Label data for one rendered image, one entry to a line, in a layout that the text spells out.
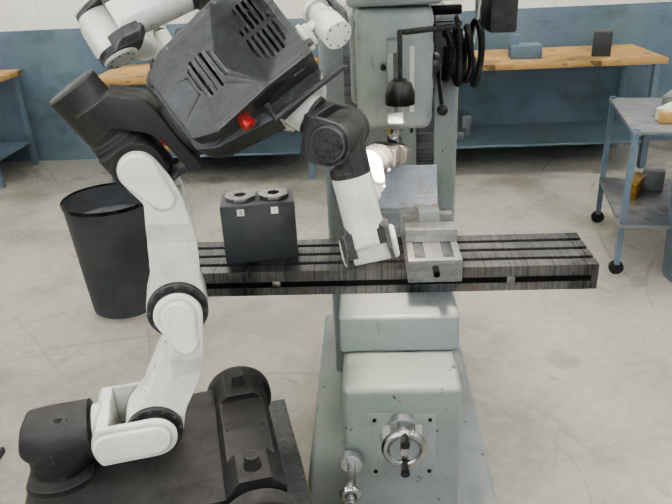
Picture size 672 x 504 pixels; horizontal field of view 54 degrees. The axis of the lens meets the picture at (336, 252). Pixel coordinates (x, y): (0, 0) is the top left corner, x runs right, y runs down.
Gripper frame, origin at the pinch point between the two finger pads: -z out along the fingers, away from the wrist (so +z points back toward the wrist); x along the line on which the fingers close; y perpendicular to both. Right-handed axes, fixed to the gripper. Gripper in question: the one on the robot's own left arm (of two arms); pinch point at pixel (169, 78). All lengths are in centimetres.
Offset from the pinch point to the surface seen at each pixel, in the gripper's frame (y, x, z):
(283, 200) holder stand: -45.8, 11.1, -4.2
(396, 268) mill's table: -80, 28, 3
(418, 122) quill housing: -48, 49, 23
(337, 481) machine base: -132, -17, -25
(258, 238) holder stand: -52, -1, -9
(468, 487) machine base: -153, 16, -12
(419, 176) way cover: -60, 61, -28
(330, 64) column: -14, 50, -18
